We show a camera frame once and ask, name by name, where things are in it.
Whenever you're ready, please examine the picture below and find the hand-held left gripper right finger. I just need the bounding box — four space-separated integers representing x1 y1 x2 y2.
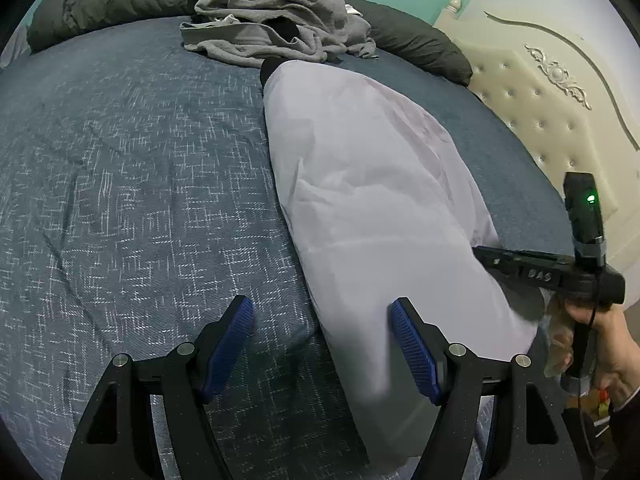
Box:
389 297 583 480

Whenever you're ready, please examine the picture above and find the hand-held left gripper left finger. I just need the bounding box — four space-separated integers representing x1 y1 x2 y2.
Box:
60 294 255 480

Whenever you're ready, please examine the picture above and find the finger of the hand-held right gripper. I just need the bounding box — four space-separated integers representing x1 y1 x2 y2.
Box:
472 245 576 292

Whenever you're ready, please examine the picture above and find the light grey jacket black trim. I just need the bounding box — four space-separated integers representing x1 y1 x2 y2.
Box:
259 56 547 476

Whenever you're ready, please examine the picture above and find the person's right forearm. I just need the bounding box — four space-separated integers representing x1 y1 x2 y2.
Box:
602 385 640 480

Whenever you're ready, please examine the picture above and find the person's right hand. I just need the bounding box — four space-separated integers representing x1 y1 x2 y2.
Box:
542 294 640 413

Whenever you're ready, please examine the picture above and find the cream tufted headboard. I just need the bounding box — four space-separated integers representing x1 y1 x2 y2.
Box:
432 0 640 292

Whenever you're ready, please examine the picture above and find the colourful object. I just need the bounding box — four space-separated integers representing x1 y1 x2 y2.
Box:
596 386 615 420

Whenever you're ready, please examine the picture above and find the blue patterned bed blanket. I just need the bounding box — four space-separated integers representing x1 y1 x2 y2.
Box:
0 14 577 480

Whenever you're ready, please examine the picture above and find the dark grey pillow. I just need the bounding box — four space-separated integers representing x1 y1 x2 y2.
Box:
340 0 474 86

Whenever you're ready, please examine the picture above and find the dark grey puffer jacket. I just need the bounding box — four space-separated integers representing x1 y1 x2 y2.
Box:
26 0 201 54

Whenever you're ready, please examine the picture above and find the grey sweatpants white drawstring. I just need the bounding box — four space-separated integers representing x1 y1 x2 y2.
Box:
180 15 301 62

